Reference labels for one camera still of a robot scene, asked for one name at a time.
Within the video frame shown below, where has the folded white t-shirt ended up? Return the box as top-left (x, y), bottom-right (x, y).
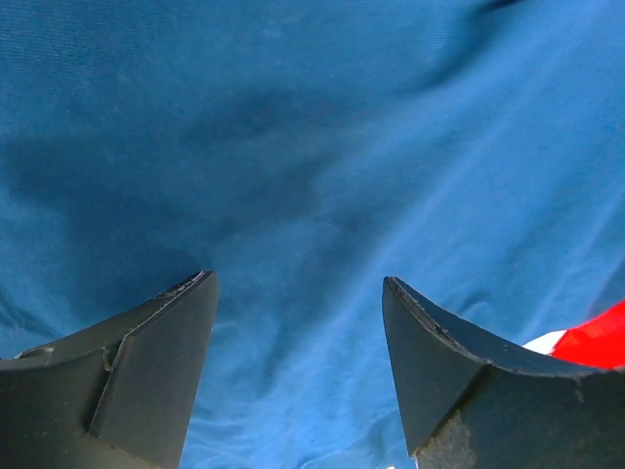
top-left (522, 330), bottom-right (566, 356)

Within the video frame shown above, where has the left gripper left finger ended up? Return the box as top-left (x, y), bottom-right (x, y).
top-left (1, 271), bottom-right (219, 468)

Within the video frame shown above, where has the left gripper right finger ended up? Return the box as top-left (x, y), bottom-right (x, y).
top-left (383, 277), bottom-right (624, 468)

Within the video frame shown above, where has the blue printed t-shirt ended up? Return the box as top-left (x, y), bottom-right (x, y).
top-left (1, 1), bottom-right (624, 468)

